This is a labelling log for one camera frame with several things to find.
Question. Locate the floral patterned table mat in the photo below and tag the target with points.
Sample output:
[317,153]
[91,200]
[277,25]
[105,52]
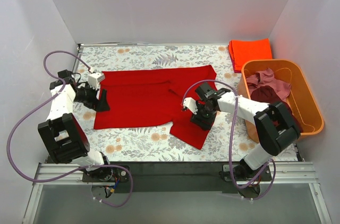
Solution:
[226,140]

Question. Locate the red t shirt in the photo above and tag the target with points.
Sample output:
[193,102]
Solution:
[145,98]

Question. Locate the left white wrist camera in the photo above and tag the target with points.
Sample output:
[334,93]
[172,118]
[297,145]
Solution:
[94,80]

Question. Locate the aluminium frame rail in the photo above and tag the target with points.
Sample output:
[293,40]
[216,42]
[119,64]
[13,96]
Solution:
[183,192]

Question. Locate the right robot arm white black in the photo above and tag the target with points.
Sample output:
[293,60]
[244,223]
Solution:
[275,125]

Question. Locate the orange plastic basket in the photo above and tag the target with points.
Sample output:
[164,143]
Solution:
[301,100]

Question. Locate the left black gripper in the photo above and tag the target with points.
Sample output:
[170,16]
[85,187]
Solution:
[95,99]

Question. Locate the dark maroon t shirt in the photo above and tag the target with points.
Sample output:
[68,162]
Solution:
[268,95]

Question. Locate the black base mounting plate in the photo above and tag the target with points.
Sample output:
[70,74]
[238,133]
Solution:
[182,177]

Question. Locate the folded orange t shirt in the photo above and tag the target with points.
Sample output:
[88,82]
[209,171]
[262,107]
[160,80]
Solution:
[245,51]

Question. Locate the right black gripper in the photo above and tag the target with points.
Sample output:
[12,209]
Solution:
[202,119]

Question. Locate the pink t shirt in basket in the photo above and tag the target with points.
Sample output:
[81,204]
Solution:
[267,78]

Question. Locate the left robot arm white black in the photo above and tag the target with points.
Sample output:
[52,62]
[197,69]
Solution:
[61,133]

